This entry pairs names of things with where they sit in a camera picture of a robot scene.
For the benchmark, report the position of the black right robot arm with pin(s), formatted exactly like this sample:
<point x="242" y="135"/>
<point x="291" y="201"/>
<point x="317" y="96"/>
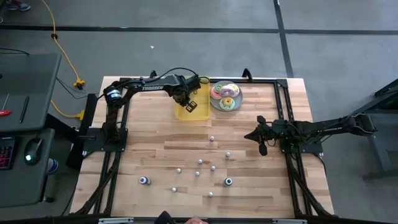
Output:
<point x="329" y="127"/>

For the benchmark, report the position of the mint iced toy donut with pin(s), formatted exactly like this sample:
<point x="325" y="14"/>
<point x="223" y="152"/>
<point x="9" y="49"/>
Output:
<point x="222" y="106"/>

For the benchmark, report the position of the large black food coloring bottle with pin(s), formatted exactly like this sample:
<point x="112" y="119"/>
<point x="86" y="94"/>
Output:
<point x="228" y="182"/>

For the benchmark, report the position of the black computer mouse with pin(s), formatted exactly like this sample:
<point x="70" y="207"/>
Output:
<point x="32" y="149"/>

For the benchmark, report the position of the dark grey desk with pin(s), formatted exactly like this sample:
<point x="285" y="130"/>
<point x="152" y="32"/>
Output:
<point x="37" y="81"/>
<point x="18" y="186"/>

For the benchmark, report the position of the silver aluminium post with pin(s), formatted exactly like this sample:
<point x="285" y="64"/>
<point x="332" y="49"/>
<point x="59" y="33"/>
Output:
<point x="289" y="221"/>
<point x="115" y="221"/>

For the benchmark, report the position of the small red-orange food coloring bottle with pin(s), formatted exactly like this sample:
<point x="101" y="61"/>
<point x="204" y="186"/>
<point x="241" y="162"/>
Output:
<point x="211" y="194"/>

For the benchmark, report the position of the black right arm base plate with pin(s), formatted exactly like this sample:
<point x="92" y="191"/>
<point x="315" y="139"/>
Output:
<point x="311" y="150"/>

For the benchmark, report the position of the black pen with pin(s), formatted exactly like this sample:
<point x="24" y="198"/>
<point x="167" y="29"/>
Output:
<point x="24" y="109"/>

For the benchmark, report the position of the grey round plate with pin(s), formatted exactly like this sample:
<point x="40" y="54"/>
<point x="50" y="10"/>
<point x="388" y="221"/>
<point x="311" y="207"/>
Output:
<point x="238" y="98"/>

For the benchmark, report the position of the backlit computer keyboard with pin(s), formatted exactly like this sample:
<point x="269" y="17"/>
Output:
<point x="6" y="154"/>

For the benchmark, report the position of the small yellow toy donut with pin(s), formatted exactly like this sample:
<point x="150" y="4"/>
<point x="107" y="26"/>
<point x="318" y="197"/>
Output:
<point x="225" y="102"/>

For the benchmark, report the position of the dark metal side stand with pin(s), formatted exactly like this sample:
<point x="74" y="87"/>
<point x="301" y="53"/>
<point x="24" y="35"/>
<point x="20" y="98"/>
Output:
<point x="382" y="146"/>

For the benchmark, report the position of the pink iced toy donut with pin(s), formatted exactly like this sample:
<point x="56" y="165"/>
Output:
<point x="214" y="94"/>

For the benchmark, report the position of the black slanted side panel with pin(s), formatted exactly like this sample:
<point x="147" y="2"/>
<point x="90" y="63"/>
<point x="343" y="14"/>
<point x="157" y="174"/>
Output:
<point x="91" y="109"/>

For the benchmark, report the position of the yellow translucent plastic tray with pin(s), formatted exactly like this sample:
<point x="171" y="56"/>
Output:
<point x="199" y="113"/>

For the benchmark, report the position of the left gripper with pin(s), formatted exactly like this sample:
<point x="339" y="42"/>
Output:
<point x="189" y="87"/>

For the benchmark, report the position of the person's shoe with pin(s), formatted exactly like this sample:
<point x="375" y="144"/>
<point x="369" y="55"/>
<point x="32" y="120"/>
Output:
<point x="18" y="5"/>

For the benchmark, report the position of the person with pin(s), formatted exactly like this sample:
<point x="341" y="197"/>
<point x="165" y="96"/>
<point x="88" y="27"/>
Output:
<point x="165" y="218"/>

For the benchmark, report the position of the purple iced toy donut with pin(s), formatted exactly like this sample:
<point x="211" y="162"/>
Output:
<point x="231" y="90"/>

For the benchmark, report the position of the black metal table frame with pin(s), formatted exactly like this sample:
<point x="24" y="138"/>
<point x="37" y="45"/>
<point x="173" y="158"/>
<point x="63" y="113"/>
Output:
<point x="282" y="82"/>

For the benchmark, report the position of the person's hand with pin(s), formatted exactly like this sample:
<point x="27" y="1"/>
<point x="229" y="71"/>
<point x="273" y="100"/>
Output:
<point x="195" y="221"/>

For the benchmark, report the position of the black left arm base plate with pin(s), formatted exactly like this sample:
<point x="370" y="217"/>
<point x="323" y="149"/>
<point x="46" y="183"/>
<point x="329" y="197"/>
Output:
<point x="93" y="141"/>

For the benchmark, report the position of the blue white drink can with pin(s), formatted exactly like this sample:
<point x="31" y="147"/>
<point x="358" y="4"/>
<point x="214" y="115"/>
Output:
<point x="53" y="165"/>

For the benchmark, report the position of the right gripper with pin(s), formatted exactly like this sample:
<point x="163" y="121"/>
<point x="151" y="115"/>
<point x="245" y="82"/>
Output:
<point x="270" y="132"/>

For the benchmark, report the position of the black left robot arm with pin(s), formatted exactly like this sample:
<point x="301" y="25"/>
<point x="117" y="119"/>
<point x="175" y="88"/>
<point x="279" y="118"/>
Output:
<point x="152" y="85"/>

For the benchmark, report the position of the green iced toy donut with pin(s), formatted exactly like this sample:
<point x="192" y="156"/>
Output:
<point x="218" y="88"/>

